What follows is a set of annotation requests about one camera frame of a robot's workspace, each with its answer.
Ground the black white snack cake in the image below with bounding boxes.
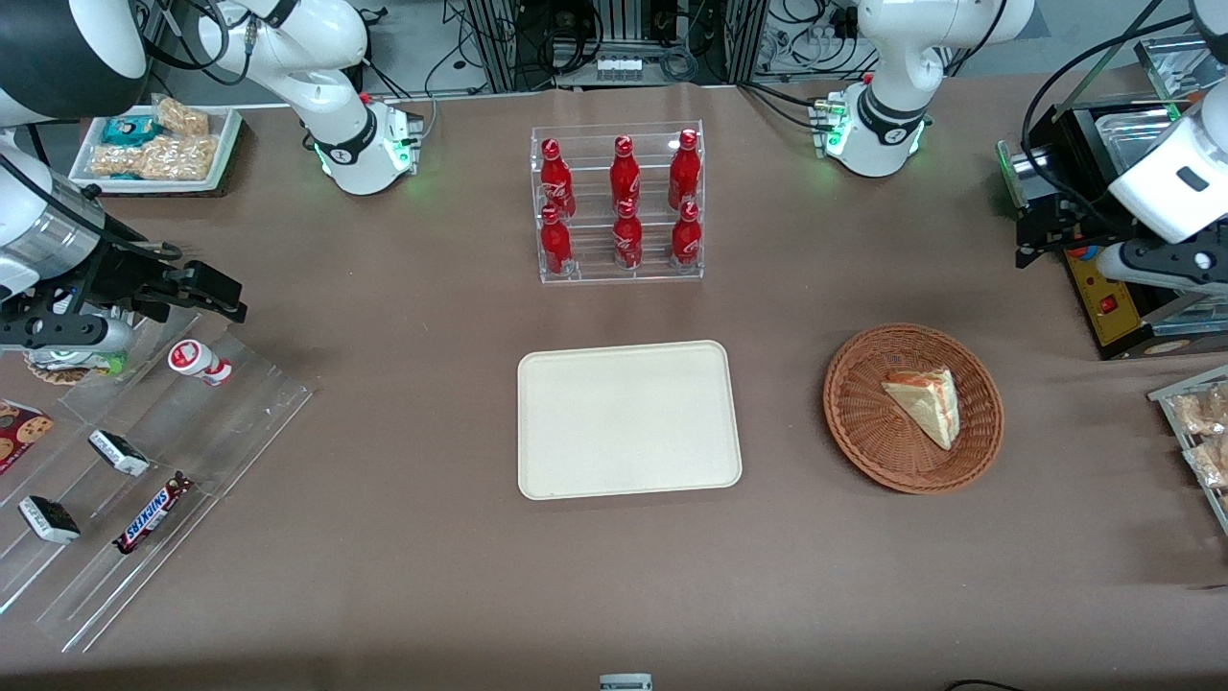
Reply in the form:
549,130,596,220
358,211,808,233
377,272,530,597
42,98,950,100
18,495,82,546
87,429,152,478

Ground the black appliance yellow panel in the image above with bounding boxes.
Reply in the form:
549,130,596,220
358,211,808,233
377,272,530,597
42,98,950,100
1062,244,1228,363

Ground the clear acrylic bottle rack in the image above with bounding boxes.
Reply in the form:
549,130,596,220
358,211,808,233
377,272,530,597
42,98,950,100
530,121,705,285

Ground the wrapped pastry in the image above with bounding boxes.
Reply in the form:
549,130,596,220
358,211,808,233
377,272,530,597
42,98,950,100
1172,382,1228,439
1183,437,1228,492

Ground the red cookie packet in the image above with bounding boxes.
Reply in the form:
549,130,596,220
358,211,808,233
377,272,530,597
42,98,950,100
0,400,55,477

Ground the white snack tray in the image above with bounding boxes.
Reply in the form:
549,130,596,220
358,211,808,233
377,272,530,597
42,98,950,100
68,101,243,199

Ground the snickers chocolate bar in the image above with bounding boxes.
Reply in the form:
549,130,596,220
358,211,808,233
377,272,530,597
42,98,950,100
112,471,195,556

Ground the black grill appliance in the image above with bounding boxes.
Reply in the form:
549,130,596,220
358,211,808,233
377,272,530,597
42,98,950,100
996,100,1183,271

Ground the clear acrylic stepped display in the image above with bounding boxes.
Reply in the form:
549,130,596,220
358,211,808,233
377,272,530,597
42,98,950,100
0,305,315,655

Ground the red cola bottle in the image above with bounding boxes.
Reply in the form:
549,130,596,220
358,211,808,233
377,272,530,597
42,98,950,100
538,204,576,278
609,135,643,207
612,199,646,272
668,129,702,210
670,201,703,269
539,138,578,220

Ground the wrapped granola bar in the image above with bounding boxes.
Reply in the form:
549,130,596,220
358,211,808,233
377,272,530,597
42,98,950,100
138,133,219,183
89,143,147,179

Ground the blue snack packet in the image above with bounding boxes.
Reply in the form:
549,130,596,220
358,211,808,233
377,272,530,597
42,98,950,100
100,114,160,148

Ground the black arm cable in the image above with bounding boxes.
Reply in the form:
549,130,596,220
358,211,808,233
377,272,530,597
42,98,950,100
1021,11,1196,227

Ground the green white snack packet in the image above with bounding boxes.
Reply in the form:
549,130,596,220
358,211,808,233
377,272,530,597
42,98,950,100
23,345,129,387

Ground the white red yogurt bottle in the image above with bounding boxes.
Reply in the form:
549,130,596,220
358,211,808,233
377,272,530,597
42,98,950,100
167,338,234,388

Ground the wrapped rice crisp bar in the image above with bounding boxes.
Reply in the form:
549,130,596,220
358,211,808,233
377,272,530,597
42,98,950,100
152,95,211,138

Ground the metal pastry tray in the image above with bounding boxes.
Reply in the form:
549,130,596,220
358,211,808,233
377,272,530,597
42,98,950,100
1147,364,1228,536

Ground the triangular sandwich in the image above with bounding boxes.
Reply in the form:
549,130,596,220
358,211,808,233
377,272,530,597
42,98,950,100
881,367,961,451

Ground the cream rectangular plastic tray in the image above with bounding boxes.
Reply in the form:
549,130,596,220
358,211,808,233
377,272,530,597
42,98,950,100
517,340,744,502

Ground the brown round wicker basket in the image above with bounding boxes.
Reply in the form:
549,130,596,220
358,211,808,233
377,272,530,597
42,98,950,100
822,322,1005,495

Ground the aluminium frame rack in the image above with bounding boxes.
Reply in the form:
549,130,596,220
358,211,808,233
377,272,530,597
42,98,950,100
464,0,770,94

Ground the silver metal pan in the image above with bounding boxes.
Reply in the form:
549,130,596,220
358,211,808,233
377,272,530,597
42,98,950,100
1134,33,1228,103

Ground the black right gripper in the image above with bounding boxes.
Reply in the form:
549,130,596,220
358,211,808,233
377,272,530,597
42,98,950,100
65,238,249,324

